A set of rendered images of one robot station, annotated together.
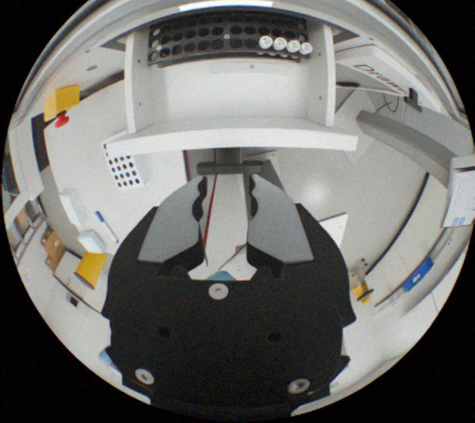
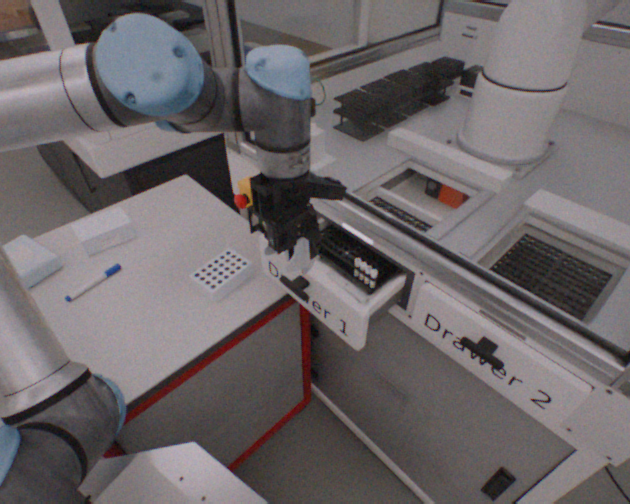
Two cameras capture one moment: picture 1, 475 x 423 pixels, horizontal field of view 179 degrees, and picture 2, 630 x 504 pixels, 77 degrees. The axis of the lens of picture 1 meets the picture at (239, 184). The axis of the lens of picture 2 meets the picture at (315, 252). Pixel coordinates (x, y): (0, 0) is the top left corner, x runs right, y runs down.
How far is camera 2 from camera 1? 0.66 m
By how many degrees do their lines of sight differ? 70
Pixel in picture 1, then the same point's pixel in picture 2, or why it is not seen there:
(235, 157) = (301, 283)
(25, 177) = (123, 139)
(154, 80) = not seen: hidden behind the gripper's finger
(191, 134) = not seen: hidden behind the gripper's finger
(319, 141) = (342, 295)
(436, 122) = not seen: outside the picture
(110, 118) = (247, 253)
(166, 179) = (223, 315)
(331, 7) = (392, 244)
